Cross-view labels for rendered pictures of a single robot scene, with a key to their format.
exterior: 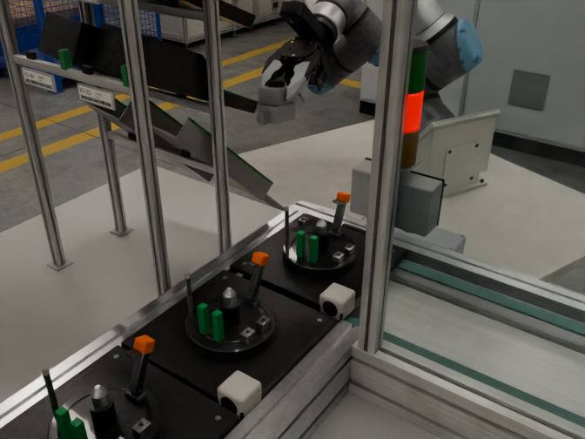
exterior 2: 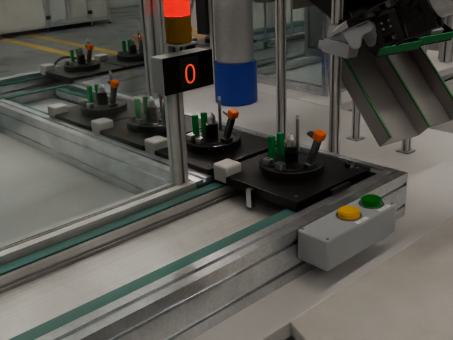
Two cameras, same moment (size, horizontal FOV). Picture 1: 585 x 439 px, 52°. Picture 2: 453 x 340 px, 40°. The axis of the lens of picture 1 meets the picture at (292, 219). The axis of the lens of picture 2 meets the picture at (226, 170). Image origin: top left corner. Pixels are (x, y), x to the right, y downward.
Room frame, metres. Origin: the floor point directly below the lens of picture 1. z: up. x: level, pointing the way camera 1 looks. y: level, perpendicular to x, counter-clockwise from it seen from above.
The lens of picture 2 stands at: (1.08, -1.30, 1.46)
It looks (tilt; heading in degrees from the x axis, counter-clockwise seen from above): 21 degrees down; 103
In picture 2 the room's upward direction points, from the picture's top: 3 degrees counter-clockwise
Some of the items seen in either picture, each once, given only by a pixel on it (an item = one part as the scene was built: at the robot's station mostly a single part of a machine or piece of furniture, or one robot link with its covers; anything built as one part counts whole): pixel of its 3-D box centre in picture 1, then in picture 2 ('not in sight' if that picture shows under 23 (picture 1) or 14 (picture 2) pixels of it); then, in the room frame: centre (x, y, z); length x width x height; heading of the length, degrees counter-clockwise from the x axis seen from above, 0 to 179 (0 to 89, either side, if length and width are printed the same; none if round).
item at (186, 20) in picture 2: not in sight; (178, 28); (0.74, -0.14, 1.28); 0.05 x 0.05 x 0.05
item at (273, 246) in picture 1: (319, 260); (291, 173); (0.94, -0.05, 0.96); 0.24 x 0.24 x 0.02; 55
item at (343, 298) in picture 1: (337, 301); (227, 171); (0.81, -0.08, 0.97); 0.05 x 0.05 x 0.04; 55
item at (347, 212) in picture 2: not in sight; (348, 214); (1.07, -0.25, 0.96); 0.04 x 0.04 x 0.02
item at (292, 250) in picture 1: (320, 252); (291, 165); (0.94, -0.05, 0.98); 0.14 x 0.14 x 0.02
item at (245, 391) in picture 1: (230, 308); (211, 127); (0.73, 0.10, 1.01); 0.24 x 0.24 x 0.13; 55
